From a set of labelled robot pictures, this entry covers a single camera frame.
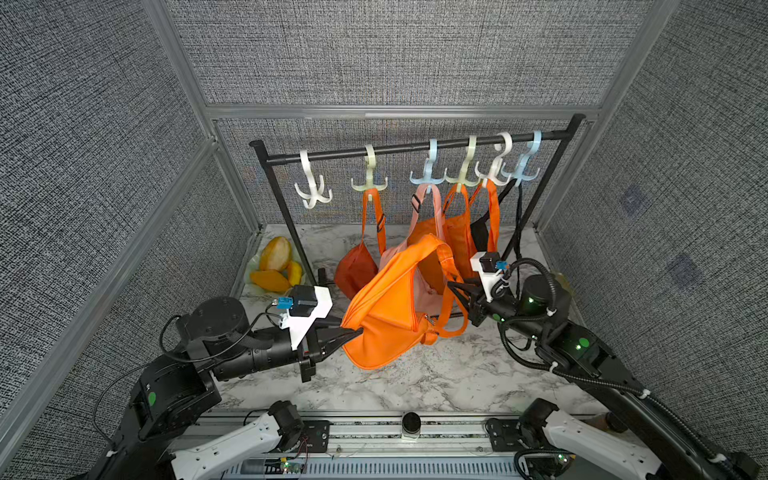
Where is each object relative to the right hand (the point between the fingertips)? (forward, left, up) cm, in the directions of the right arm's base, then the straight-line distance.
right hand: (454, 276), depth 63 cm
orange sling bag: (+14, -11, +1) cm, 18 cm away
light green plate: (+24, +59, -29) cm, 70 cm away
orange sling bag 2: (+18, -5, -7) cm, 20 cm away
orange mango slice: (+20, +53, -31) cm, 64 cm away
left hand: (-16, +18, +10) cm, 26 cm away
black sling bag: (+20, -11, -8) cm, 25 cm away
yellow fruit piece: (+20, +44, -27) cm, 55 cm away
